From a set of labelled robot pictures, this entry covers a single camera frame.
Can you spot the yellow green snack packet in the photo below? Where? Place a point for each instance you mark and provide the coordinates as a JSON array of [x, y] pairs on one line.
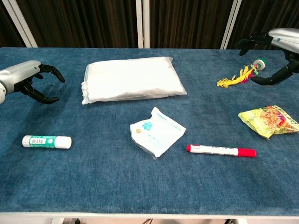
[[268, 121]]

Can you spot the yellow feather shuttlecock toy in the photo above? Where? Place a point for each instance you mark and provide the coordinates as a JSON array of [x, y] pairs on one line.
[[233, 80]]

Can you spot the white upright frame post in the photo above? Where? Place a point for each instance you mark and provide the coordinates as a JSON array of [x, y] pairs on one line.
[[146, 23], [139, 23]]

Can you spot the white slanted frame post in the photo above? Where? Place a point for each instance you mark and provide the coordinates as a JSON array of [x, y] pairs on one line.
[[231, 23], [21, 25]]

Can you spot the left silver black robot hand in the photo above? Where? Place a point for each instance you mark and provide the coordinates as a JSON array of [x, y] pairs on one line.
[[21, 70]]

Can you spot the blue fabric table cover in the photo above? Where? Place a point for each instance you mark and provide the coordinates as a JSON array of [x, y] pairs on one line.
[[116, 182]]

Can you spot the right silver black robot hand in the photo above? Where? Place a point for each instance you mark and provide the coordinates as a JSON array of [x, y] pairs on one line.
[[287, 38]]

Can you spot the white table frame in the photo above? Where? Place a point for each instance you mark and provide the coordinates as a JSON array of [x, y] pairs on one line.
[[140, 215]]

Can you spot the small white printed packet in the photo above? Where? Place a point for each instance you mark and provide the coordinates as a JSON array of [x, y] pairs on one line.
[[156, 133]]

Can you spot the red white marker pen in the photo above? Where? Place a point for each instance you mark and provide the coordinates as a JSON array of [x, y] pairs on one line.
[[219, 150]]

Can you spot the white t-shirt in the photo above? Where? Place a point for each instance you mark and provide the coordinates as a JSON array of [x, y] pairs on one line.
[[135, 77]]

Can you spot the dark pleated curtain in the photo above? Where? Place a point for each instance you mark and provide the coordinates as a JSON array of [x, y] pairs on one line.
[[81, 23], [187, 23], [8, 28], [268, 14]]

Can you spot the translucent plastic zip bag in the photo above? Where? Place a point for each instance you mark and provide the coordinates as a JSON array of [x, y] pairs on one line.
[[130, 79]]

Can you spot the green white glue stick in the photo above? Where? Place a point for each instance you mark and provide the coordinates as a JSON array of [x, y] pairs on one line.
[[46, 142]]

